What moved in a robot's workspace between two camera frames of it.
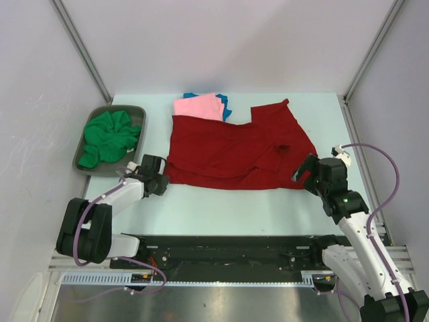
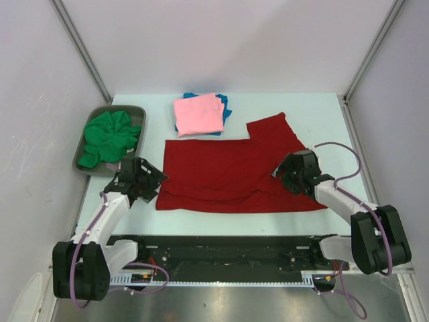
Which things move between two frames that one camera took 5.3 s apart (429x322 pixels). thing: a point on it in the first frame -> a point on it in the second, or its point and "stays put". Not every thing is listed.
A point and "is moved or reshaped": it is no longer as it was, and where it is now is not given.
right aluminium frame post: x=395 y=8 stays put
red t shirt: x=210 y=153 is moved or reshaped
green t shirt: x=108 y=137 stays put
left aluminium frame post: x=62 y=11 stays put
